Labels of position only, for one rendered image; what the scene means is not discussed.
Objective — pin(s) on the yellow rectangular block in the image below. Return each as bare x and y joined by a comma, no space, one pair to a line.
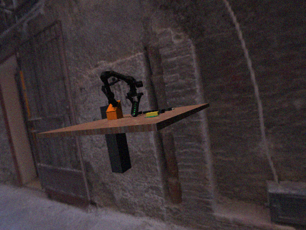
152,114

